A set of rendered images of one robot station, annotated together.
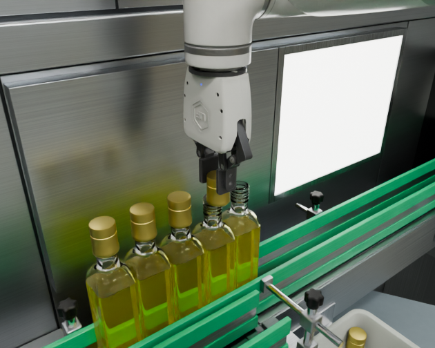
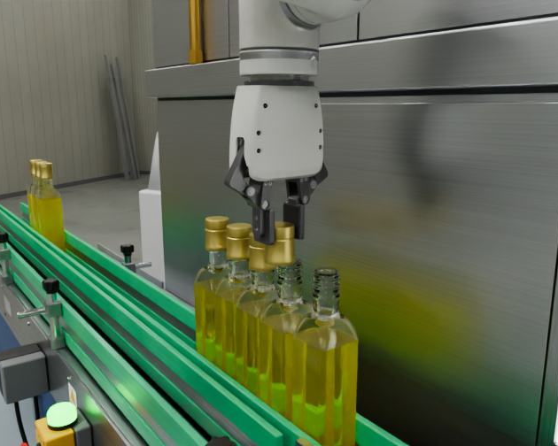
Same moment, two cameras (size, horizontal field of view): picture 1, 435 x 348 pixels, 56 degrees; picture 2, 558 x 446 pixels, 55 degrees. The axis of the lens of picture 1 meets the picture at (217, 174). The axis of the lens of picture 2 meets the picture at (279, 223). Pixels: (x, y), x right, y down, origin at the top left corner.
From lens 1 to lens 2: 0.81 m
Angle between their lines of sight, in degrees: 84
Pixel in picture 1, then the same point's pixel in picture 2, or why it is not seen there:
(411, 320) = not seen: outside the picture
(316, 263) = not seen: outside the picture
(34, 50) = not seen: hidden behind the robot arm
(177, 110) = (378, 166)
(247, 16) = (254, 14)
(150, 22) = (367, 51)
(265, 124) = (531, 257)
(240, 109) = (239, 124)
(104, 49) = (326, 80)
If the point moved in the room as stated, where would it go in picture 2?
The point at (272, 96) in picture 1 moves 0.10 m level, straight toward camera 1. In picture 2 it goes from (552, 203) to (440, 201)
